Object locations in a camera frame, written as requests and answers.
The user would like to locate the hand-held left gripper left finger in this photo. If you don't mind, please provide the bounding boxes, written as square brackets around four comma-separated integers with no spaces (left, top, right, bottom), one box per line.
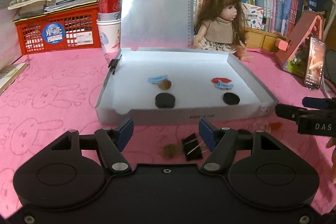
[51,118,134,174]

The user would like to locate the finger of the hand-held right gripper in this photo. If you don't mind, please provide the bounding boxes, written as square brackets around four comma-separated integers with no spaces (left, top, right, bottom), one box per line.
[302,97,336,110]
[275,104,309,121]

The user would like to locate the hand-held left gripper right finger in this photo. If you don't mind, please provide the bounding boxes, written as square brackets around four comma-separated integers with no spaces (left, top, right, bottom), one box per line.
[199,119,282,173]

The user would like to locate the large black binder clip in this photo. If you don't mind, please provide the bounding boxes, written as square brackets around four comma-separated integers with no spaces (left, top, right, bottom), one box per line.
[181,132,206,161]

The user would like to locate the small black round cap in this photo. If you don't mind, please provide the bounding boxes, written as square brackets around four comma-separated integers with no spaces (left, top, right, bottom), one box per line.
[155,93,176,109]

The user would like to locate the grey cardboard box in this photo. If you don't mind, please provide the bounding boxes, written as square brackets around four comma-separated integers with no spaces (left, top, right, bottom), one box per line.
[95,47,279,126]

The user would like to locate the person's right hand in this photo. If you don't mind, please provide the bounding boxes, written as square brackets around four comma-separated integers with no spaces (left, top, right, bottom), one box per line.
[325,137,336,185]

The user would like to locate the smartphone with lit screen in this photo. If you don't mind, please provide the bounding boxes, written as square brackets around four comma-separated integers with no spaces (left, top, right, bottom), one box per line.
[304,36,326,89]

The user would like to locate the pink triangular wooden house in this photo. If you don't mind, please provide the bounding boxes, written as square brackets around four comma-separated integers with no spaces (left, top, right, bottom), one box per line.
[276,10,328,80]

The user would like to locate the small black binder clip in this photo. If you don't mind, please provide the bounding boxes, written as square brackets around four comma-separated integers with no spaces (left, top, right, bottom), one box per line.
[108,55,122,75]

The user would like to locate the wooden drawer unit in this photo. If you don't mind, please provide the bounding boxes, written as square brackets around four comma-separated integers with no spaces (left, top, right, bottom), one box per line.
[244,27,288,52]

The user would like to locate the pink printed towel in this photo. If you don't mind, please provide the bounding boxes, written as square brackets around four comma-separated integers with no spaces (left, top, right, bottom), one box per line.
[0,47,336,216]

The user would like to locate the white plastic pipe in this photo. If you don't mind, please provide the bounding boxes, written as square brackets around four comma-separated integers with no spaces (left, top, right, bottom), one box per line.
[325,0,336,38]

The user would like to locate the white paper cup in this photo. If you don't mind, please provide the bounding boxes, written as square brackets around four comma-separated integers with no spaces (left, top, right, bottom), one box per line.
[96,18,122,53]

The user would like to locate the white printed carton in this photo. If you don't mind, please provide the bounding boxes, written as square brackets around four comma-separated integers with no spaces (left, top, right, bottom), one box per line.
[241,2,264,30]

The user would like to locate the long-haired doll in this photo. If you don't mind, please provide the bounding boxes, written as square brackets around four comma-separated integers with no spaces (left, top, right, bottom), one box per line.
[194,0,255,63]

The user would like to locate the translucent plastic clipboard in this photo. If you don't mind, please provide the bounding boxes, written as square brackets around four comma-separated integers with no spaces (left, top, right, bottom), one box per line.
[119,0,195,51]

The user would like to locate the red drink can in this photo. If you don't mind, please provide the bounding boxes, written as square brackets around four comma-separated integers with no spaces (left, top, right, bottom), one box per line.
[98,0,122,22]

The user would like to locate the flat books at table edge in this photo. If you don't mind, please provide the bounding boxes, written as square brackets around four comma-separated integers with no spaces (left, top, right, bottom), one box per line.
[0,63,28,94]

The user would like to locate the red plastic basket with sticker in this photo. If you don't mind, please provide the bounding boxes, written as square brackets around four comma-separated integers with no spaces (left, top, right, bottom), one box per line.
[14,2,101,56]

